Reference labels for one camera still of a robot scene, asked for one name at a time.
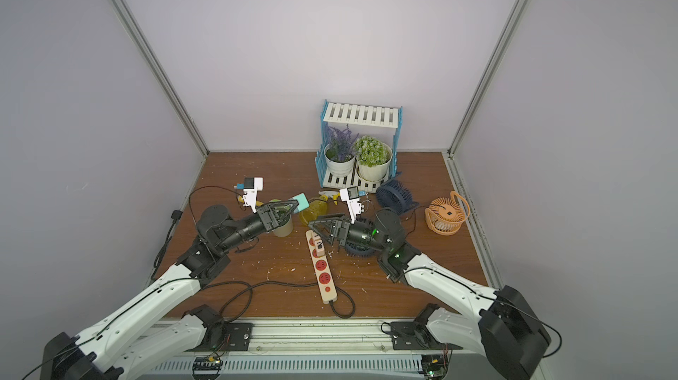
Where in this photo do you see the teal plug adapter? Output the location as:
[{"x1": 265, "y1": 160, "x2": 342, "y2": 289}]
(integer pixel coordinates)
[{"x1": 292, "y1": 193, "x2": 309, "y2": 213}]

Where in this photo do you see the beige power strip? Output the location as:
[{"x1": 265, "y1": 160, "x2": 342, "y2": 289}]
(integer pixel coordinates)
[{"x1": 305, "y1": 230, "x2": 338, "y2": 304}]

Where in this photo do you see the dark blue round desk fan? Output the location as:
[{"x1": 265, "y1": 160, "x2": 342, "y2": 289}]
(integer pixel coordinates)
[{"x1": 344, "y1": 242, "x2": 377, "y2": 257}]

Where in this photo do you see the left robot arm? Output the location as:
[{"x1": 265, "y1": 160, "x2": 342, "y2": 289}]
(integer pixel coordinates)
[{"x1": 31, "y1": 177, "x2": 309, "y2": 379}]

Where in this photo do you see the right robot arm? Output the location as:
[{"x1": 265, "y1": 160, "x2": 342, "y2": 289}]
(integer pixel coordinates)
[{"x1": 308, "y1": 209, "x2": 554, "y2": 379}]

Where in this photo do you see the orange desk fan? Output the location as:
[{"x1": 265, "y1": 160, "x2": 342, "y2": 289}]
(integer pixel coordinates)
[{"x1": 425, "y1": 191, "x2": 471, "y2": 236}]

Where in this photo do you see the green yellow garden trowel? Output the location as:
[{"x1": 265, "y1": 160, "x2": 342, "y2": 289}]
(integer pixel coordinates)
[{"x1": 237, "y1": 196, "x2": 263, "y2": 209}]

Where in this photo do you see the white flower beige pot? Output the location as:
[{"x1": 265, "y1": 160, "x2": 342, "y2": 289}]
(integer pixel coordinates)
[{"x1": 268, "y1": 199, "x2": 294, "y2": 237}]

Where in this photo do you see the yellow spray bottle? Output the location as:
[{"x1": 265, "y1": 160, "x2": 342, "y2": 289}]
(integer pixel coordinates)
[{"x1": 299, "y1": 190, "x2": 340, "y2": 226}]

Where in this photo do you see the lavender plant white pot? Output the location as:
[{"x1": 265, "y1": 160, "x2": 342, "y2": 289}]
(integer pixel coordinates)
[{"x1": 324, "y1": 125, "x2": 358, "y2": 178}]

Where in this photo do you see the green plant white pot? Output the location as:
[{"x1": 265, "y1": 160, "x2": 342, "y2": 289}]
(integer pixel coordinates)
[{"x1": 354, "y1": 136, "x2": 392, "y2": 182}]

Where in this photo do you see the blue white plant shelf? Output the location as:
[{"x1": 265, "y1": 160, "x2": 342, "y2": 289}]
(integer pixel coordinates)
[{"x1": 315, "y1": 101, "x2": 403, "y2": 193}]

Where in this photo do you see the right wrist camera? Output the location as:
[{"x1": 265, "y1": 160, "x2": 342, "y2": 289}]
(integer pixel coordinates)
[{"x1": 340, "y1": 186, "x2": 365, "y2": 224}]

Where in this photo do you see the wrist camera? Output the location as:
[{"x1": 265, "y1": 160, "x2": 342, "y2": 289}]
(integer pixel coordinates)
[
  {"x1": 340, "y1": 186, "x2": 365, "y2": 224},
  {"x1": 235, "y1": 177, "x2": 264, "y2": 213}
]

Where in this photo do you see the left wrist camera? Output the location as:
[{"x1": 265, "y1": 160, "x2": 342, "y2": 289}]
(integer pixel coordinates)
[{"x1": 235, "y1": 177, "x2": 264, "y2": 213}]

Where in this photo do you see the dark blue fan with handle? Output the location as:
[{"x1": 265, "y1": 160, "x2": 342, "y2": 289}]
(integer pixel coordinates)
[{"x1": 375, "y1": 172, "x2": 420, "y2": 216}]

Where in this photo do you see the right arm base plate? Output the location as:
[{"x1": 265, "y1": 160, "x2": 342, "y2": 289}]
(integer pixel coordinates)
[{"x1": 381, "y1": 321, "x2": 462, "y2": 351}]

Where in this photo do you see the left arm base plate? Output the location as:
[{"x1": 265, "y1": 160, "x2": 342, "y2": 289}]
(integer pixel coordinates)
[{"x1": 194, "y1": 323, "x2": 254, "y2": 353}]

